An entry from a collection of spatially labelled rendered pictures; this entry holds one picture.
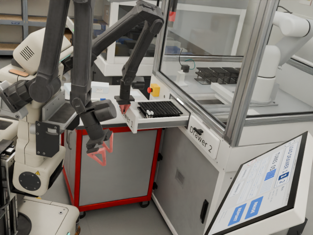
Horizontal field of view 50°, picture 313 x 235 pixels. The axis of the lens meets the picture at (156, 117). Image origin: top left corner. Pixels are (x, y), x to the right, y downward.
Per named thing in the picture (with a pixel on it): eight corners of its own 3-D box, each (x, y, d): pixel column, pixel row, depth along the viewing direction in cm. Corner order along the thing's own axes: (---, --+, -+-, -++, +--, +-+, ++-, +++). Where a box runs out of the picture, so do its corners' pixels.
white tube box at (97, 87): (90, 92, 244) (91, 85, 241) (91, 87, 251) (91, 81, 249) (108, 93, 246) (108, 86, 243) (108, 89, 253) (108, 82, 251)
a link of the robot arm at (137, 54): (149, 3, 148) (154, 20, 142) (161, 6, 151) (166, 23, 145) (119, 70, 179) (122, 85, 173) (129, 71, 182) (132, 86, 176)
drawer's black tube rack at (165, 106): (146, 125, 192) (148, 114, 189) (136, 111, 206) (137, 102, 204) (181, 122, 201) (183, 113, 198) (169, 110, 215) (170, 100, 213)
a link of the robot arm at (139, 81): (123, 65, 176) (125, 78, 172) (145, 65, 180) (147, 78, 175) (120, 80, 186) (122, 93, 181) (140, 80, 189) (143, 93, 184)
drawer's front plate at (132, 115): (133, 134, 184) (135, 115, 180) (118, 111, 208) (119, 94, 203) (136, 134, 185) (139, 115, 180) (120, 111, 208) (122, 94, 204)
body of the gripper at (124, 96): (134, 102, 185) (136, 90, 182) (117, 103, 181) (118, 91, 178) (131, 97, 190) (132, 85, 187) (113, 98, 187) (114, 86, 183)
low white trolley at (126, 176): (72, 224, 229) (76, 125, 196) (58, 171, 279) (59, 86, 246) (151, 210, 252) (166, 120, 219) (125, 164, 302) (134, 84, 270)
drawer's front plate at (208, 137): (213, 159, 172) (217, 141, 167) (187, 132, 195) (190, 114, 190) (215, 159, 172) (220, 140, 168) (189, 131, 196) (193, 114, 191)
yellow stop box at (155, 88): (152, 97, 230) (153, 87, 227) (148, 93, 236) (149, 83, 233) (159, 96, 233) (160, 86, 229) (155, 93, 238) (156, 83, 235)
